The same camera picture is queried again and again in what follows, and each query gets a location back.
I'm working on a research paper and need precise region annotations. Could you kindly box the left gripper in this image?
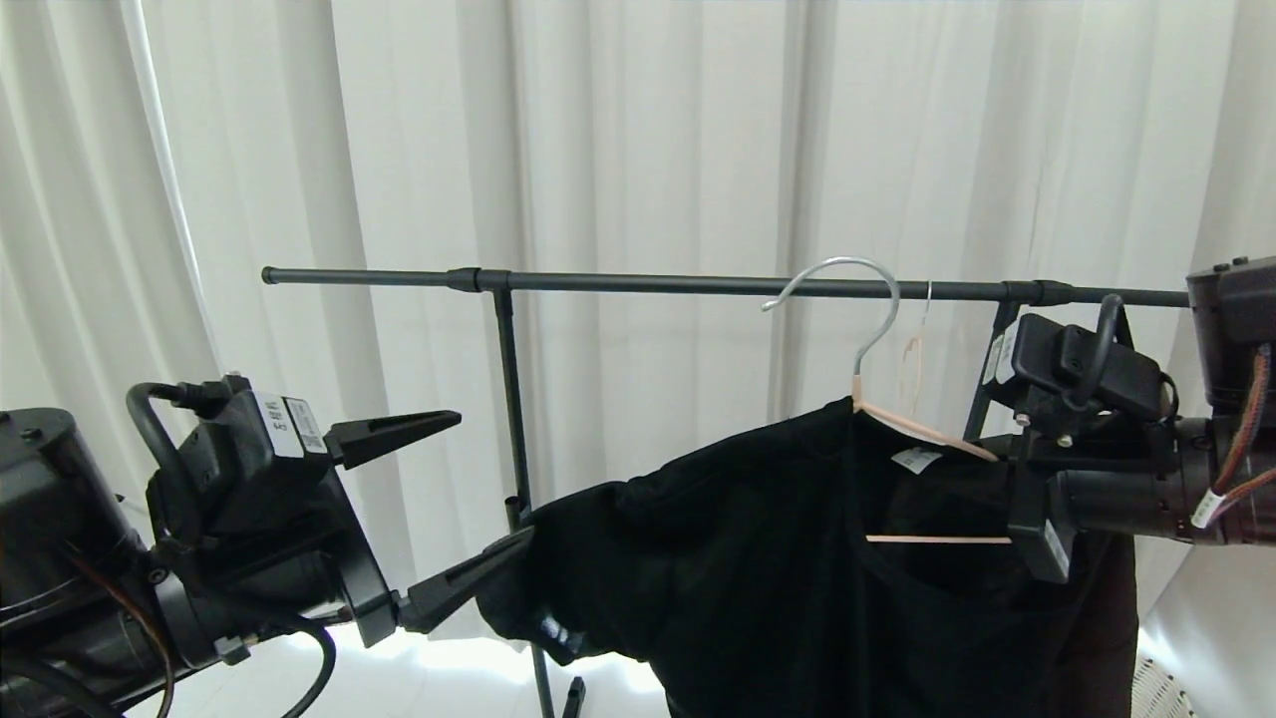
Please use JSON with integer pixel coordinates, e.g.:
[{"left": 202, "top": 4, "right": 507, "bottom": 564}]
[{"left": 150, "top": 407, "right": 540, "bottom": 669}]

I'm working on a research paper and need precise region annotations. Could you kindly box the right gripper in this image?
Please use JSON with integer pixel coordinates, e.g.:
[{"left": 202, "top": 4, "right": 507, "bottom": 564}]
[{"left": 1007, "top": 462, "right": 1199, "bottom": 585}]

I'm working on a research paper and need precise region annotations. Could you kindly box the pink clothes hanger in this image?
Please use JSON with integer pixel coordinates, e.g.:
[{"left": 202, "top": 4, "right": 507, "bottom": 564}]
[
  {"left": 763, "top": 256, "right": 1013, "bottom": 545},
  {"left": 897, "top": 282, "right": 933, "bottom": 420}
]

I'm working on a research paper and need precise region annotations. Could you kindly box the black t-shirt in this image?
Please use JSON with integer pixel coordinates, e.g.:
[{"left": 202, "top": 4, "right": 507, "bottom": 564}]
[{"left": 477, "top": 394, "right": 1139, "bottom": 718}]

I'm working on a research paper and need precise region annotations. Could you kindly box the white laundry basket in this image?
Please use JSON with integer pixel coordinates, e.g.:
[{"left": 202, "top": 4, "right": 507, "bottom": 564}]
[{"left": 1131, "top": 653, "right": 1177, "bottom": 718}]

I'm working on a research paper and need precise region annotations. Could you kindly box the black clothes rack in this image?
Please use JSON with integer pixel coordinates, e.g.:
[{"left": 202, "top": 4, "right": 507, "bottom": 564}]
[{"left": 261, "top": 265, "right": 1192, "bottom": 718}]

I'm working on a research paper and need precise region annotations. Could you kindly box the white curtain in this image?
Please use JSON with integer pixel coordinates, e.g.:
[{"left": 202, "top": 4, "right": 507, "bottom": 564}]
[{"left": 0, "top": 0, "right": 1276, "bottom": 689}]

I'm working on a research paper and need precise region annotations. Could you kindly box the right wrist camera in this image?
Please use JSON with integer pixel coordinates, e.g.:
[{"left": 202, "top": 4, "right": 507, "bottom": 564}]
[{"left": 982, "top": 312, "right": 1179, "bottom": 470}]

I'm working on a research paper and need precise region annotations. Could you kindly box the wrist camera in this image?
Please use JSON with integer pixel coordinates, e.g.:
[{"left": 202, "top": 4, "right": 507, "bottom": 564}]
[
  {"left": 982, "top": 312, "right": 1179, "bottom": 470},
  {"left": 148, "top": 374, "right": 345, "bottom": 544}
]

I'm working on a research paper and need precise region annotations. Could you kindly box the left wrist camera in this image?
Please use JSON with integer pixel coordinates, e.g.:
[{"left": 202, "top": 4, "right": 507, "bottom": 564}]
[{"left": 148, "top": 374, "right": 345, "bottom": 544}]

